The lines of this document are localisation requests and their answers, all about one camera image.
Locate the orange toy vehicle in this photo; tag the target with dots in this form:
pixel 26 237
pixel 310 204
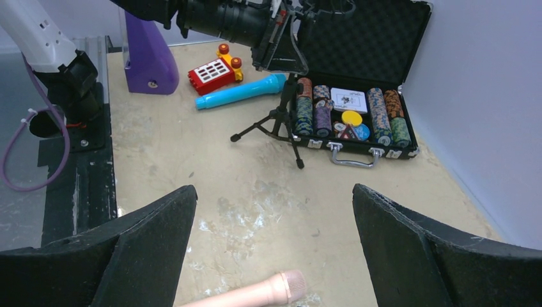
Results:
pixel 223 71

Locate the pink microphone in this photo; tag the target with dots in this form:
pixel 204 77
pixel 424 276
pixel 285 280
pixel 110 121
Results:
pixel 280 289

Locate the purple flat plastic piece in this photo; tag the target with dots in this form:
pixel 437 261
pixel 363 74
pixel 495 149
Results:
pixel 149 64

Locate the black tripod mic stand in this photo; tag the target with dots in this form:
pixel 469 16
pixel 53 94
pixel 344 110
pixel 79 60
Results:
pixel 282 129

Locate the orange black chip stack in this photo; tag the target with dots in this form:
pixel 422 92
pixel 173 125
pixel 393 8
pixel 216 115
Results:
pixel 393 104

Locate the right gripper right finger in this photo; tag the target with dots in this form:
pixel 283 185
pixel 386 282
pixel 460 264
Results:
pixel 414 260

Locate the green chip stack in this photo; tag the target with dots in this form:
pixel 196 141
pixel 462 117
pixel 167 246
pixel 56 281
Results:
pixel 400 133

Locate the purple chip stack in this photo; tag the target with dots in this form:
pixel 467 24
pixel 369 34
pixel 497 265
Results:
pixel 322 121

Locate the white playing card deck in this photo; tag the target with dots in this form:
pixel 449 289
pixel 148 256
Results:
pixel 349 100

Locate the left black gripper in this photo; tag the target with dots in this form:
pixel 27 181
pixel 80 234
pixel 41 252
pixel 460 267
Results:
pixel 266 28

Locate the black poker chip case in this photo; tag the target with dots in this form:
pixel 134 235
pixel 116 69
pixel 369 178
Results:
pixel 373 48

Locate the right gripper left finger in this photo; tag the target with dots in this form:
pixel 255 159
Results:
pixel 134 260

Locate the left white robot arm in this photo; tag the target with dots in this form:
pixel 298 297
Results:
pixel 57 66

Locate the blue poker chip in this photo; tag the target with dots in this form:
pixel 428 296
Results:
pixel 362 132

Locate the blue microphone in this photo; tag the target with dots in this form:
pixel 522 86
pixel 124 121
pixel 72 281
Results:
pixel 271 84

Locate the blue orange chip stack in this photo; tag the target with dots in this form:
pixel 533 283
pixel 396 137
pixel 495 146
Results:
pixel 381 126

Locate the yellow poker chip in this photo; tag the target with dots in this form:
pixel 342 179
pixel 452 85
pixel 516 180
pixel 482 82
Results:
pixel 352 118

